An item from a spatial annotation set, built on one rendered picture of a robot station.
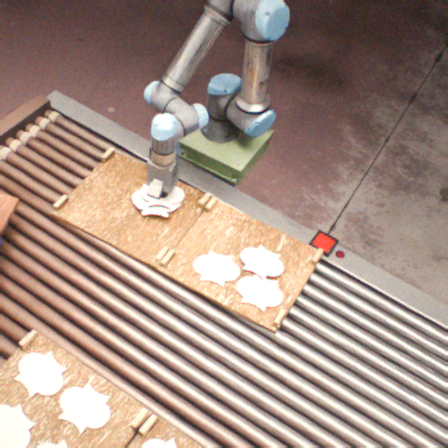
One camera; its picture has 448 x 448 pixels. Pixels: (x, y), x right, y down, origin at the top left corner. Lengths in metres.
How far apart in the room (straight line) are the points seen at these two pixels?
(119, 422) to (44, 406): 0.20
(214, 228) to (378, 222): 1.60
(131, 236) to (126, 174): 0.27
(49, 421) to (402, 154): 2.81
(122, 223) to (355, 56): 2.88
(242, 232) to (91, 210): 0.50
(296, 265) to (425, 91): 2.67
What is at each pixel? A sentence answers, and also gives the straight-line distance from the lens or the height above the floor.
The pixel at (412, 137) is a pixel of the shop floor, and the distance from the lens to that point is 4.14.
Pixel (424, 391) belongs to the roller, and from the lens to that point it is 1.98.
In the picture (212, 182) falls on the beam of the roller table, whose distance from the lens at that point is 2.29.
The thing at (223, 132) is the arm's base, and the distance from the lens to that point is 2.36.
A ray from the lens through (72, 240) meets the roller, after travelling 2.11.
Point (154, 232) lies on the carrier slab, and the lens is 2.10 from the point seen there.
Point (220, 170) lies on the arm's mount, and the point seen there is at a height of 0.90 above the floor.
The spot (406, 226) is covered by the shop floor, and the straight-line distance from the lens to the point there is 3.60.
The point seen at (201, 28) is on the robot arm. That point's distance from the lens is 2.04.
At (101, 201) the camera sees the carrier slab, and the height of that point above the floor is 0.94.
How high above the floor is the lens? 2.57
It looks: 50 degrees down
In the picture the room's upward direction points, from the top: 9 degrees clockwise
